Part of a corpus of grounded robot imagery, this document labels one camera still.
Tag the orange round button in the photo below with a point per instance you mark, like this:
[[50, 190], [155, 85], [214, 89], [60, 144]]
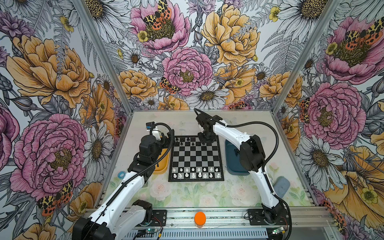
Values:
[[200, 219]]

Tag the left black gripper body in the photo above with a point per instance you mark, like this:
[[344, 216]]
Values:
[[164, 143]]

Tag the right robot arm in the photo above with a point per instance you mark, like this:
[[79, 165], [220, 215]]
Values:
[[252, 157]]

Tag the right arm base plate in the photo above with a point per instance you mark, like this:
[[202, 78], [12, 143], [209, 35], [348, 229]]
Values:
[[257, 217]]

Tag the grey blue oval object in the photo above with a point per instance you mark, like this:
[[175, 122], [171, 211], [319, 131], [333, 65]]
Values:
[[281, 186]]

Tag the teal plastic tray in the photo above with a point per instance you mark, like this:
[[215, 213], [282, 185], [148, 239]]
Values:
[[234, 166]]

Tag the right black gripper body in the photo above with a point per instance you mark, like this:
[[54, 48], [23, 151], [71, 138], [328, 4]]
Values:
[[206, 136]]

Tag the aluminium front rail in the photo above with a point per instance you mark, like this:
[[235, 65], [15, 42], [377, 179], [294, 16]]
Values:
[[183, 218]]

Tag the black white chessboard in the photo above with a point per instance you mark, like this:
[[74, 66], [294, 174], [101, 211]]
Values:
[[194, 161]]

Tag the yellow plastic tray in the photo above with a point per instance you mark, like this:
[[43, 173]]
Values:
[[163, 165]]

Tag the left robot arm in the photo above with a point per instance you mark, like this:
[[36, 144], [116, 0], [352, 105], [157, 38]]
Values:
[[110, 221]]

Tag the white vented cable duct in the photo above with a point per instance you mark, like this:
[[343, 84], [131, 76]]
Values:
[[198, 234]]

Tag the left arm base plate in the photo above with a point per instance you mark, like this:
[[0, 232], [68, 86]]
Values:
[[159, 218]]

